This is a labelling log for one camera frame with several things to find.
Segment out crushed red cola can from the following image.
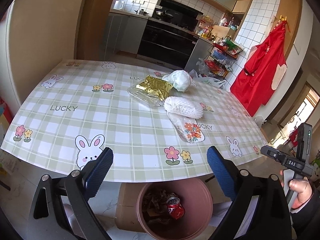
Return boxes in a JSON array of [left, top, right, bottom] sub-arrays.
[[166, 196, 185, 220]]

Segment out white foam fruit net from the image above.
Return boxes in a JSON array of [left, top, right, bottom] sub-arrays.
[[164, 96, 203, 119]]

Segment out clear plastic tray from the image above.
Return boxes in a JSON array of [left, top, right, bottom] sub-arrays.
[[127, 85, 164, 107]]

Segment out gold foil wrapper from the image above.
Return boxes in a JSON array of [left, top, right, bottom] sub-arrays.
[[136, 75, 173, 100]]

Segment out red brown wrapper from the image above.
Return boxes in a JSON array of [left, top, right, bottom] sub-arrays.
[[142, 188, 173, 225]]

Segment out brown trash bin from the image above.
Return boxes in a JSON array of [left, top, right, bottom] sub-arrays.
[[136, 178, 213, 239]]

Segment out grey kitchen cabinets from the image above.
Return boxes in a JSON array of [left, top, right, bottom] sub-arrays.
[[99, 10, 213, 71]]

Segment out right hand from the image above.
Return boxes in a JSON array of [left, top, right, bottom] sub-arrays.
[[280, 170, 313, 211]]

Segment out cardboard sheet under bin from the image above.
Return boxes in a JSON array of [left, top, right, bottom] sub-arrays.
[[115, 183, 145, 232]]

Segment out floral plastic packet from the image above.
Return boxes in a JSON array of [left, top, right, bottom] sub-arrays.
[[167, 112, 205, 144]]

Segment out checkered bunny tablecloth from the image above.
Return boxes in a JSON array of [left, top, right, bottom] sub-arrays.
[[1, 60, 266, 183]]

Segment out white plastic shopping bag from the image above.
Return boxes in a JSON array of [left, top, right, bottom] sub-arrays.
[[189, 69, 226, 89]]

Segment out white crumpled plastic bag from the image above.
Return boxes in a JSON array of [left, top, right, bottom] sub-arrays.
[[162, 70, 193, 92]]

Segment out red apron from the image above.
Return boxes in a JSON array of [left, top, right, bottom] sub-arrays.
[[230, 20, 287, 116]]

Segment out black built-in oven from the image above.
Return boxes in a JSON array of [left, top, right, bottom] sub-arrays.
[[137, 0, 203, 69]]

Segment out beige refrigerator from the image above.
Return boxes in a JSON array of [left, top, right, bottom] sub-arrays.
[[1, 0, 82, 114]]

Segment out black wok on stove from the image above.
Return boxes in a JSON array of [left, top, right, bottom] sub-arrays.
[[156, 10, 173, 18]]

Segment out steel pot on counter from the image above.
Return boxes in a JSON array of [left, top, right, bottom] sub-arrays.
[[135, 9, 149, 16]]

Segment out white kettle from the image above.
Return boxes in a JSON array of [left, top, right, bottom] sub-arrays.
[[113, 0, 125, 10]]

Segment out wire storage rack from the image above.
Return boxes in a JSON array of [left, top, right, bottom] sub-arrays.
[[204, 35, 244, 78]]

